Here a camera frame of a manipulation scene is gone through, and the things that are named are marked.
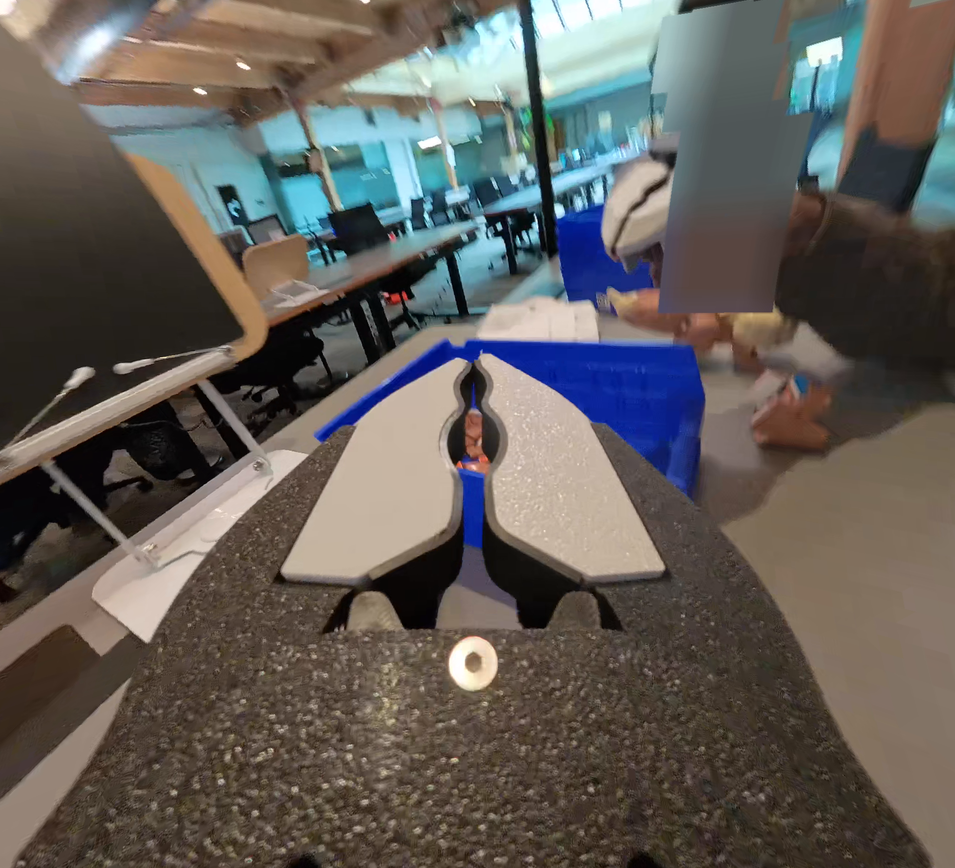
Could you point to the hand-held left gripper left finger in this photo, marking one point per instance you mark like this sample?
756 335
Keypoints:
373 480

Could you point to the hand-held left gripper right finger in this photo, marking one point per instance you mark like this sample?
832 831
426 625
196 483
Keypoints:
567 480

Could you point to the pile of brown lego pieces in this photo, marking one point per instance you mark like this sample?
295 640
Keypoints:
474 435

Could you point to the blue plastic parts bin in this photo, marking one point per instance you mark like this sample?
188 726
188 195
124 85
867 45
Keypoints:
634 398

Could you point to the person's right forearm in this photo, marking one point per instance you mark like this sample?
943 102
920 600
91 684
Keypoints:
873 286

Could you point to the tan brown lego animal model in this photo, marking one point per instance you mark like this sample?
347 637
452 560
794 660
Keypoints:
671 319

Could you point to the colourful small lego assembly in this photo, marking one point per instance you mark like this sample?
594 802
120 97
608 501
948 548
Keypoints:
791 428

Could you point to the stack of blue bins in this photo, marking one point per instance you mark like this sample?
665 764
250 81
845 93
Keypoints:
589 256

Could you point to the wooden top office desk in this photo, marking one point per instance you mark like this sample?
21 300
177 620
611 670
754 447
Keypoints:
388 252
552 185

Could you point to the black vertical pole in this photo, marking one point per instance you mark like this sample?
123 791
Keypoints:
533 99

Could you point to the white tray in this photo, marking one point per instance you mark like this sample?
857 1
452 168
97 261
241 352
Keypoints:
295 295

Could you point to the black office chair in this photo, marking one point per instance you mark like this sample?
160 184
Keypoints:
362 226

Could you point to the wooden column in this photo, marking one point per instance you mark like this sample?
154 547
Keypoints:
895 25

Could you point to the black tablet wooden frame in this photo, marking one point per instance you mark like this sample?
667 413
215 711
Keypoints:
89 249

